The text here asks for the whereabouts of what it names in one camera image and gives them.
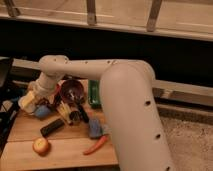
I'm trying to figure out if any white plastic cup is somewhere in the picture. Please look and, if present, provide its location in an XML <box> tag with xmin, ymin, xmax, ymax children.
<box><xmin>18</xmin><ymin>97</ymin><xmax>38</xmax><ymax>114</ymax></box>

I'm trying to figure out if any black rectangular block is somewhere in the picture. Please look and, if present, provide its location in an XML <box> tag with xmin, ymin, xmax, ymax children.
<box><xmin>40</xmin><ymin>119</ymin><xmax>64</xmax><ymax>137</ymax></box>

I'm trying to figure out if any purple bowl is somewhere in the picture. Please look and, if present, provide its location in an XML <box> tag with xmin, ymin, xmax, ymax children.
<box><xmin>60</xmin><ymin>79</ymin><xmax>84</xmax><ymax>103</ymax></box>

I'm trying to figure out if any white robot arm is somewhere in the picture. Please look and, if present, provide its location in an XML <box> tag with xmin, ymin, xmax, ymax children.
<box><xmin>19</xmin><ymin>55</ymin><xmax>177</xmax><ymax>171</ymax></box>

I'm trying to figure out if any light blue cloth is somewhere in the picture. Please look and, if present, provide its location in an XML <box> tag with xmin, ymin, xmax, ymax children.
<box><xmin>101</xmin><ymin>124</ymin><xmax>109</xmax><ymax>135</ymax></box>

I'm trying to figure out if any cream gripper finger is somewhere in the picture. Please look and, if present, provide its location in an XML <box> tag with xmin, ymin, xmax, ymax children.
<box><xmin>20</xmin><ymin>91</ymin><xmax>35</xmax><ymax>108</ymax></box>
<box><xmin>47</xmin><ymin>94</ymin><xmax>55</xmax><ymax>104</ymax></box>

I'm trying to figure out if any black handled metal scoop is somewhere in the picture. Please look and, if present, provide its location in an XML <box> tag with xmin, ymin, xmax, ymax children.
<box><xmin>69</xmin><ymin>95</ymin><xmax>89</xmax><ymax>125</ymax></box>

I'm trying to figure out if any green plastic tray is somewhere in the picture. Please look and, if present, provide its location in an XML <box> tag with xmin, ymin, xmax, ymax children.
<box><xmin>88</xmin><ymin>80</ymin><xmax>101</xmax><ymax>109</ymax></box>

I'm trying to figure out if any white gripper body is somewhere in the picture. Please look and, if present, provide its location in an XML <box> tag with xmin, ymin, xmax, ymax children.
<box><xmin>33</xmin><ymin>75</ymin><xmax>60</xmax><ymax>98</ymax></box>

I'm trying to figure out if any red yellow apple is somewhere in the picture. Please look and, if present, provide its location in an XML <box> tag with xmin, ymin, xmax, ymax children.
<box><xmin>32</xmin><ymin>137</ymin><xmax>50</xmax><ymax>155</ymax></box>

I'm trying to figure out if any blue plastic cup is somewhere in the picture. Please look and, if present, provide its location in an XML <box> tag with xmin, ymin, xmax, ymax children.
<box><xmin>34</xmin><ymin>105</ymin><xmax>51</xmax><ymax>119</ymax></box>

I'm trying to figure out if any blue sponge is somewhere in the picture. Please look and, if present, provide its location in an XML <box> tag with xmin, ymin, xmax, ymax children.
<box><xmin>89</xmin><ymin>118</ymin><xmax>102</xmax><ymax>139</ymax></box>

